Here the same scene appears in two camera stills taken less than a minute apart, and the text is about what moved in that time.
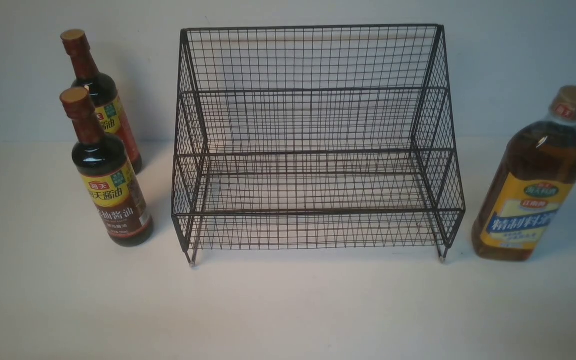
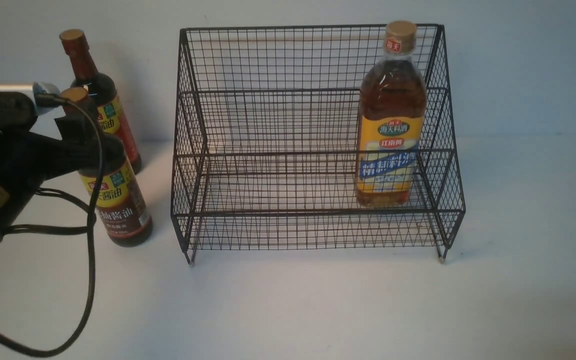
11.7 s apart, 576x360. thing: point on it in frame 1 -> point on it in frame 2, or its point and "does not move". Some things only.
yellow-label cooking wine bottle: x=534 y=174 -> x=391 y=115
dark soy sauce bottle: x=105 y=172 does not move
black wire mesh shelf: x=332 y=137 does not move
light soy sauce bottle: x=108 y=108 does not move
